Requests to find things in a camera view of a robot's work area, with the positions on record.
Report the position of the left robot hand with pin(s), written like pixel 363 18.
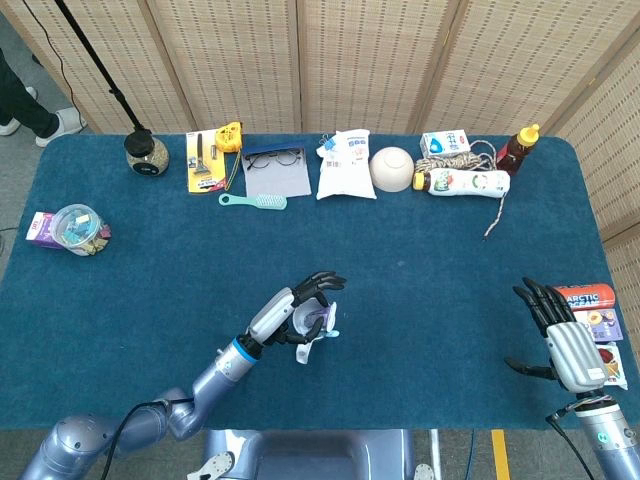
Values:
pixel 272 312

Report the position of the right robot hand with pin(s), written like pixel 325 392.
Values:
pixel 575 355

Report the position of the light blue toothbrush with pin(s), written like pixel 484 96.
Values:
pixel 332 333

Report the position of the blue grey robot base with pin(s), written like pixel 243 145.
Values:
pixel 310 457

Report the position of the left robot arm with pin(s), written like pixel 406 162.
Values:
pixel 220 372

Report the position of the white snack packet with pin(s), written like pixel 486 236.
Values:
pixel 616 365

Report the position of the orange drink can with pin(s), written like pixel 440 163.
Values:
pixel 595 295

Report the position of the mint green hairbrush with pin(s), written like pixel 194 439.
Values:
pixel 270 201

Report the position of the grey blue glasses case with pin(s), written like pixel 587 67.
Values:
pixel 277 182

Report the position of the black round eyeglasses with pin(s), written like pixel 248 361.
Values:
pixel 272 160

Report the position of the white powder bag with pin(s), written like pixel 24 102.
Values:
pixel 345 177

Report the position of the blue carpet table mat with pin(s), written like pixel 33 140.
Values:
pixel 425 390

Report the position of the razor on yellow card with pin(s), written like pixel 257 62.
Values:
pixel 202 170

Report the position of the white table leg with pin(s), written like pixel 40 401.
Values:
pixel 435 450

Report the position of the blue binder clip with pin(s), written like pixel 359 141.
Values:
pixel 327 145

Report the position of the yellow tape measure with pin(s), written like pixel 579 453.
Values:
pixel 229 136

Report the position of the beige bowl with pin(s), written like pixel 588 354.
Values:
pixel 392 167

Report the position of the glass jar black lid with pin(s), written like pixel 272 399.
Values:
pixel 147 160

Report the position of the white drink bottle yellow cap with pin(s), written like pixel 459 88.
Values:
pixel 465 182

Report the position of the honey bottle yellow cap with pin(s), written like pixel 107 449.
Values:
pixel 515 155

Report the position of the clear jar of clips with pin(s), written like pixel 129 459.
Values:
pixel 77 230

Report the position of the white blue milk carton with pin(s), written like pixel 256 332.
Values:
pixel 445 142

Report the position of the purple white small carton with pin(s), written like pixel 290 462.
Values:
pixel 40 230

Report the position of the bamboo folding screen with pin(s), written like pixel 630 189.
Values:
pixel 370 65

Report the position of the white shoe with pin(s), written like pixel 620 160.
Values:
pixel 62 125
pixel 9 127

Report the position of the black stand pole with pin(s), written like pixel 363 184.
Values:
pixel 100 67

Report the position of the person in dark trousers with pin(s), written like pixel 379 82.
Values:
pixel 20 100

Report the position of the grey metal bracket plate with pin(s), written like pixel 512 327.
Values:
pixel 215 465
pixel 424 472

